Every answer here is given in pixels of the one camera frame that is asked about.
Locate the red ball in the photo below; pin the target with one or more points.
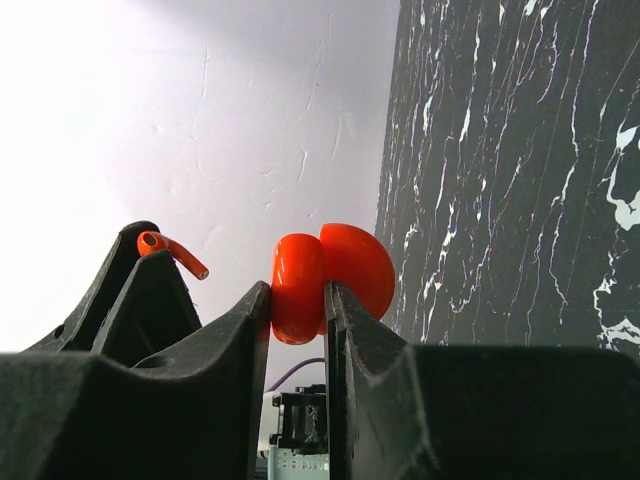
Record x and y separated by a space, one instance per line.
302 265

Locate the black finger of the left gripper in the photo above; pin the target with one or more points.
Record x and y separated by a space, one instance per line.
79 330
152 312

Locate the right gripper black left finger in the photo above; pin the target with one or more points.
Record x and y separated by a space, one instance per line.
190 411

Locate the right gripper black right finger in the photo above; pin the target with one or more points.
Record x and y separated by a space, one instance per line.
405 411

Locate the red eartip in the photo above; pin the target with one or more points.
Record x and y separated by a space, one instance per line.
149 242

